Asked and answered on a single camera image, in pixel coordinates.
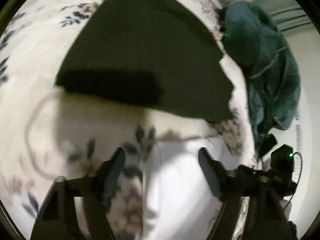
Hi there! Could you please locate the dark green velvet blanket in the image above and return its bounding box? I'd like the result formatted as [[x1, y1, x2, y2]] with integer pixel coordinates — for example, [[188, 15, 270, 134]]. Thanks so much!
[[217, 1, 301, 156]]

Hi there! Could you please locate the black cable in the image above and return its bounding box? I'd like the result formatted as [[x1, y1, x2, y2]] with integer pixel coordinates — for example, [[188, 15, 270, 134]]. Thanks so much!
[[280, 151, 304, 213]]

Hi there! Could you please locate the black cloth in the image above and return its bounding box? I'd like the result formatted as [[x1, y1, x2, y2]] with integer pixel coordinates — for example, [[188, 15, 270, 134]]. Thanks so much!
[[55, 0, 233, 123]]

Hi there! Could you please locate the white cloth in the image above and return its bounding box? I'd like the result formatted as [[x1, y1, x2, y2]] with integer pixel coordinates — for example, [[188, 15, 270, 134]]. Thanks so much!
[[142, 138, 239, 239]]

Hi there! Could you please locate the floral bed quilt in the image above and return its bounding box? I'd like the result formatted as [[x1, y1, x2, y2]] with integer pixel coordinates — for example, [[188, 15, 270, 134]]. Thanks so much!
[[1, 0, 256, 239]]

